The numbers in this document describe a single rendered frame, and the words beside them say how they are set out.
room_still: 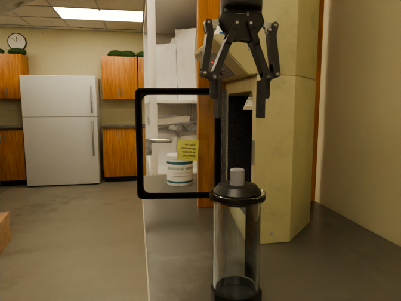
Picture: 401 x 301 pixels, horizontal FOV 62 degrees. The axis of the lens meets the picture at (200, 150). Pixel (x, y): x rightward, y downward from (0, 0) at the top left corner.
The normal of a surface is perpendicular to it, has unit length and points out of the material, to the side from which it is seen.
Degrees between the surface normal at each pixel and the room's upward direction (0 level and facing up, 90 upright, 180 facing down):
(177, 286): 0
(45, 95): 90
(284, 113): 90
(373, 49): 90
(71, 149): 90
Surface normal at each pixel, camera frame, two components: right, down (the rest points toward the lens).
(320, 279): 0.00, -0.99
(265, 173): 0.18, 0.13
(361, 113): -0.98, 0.03
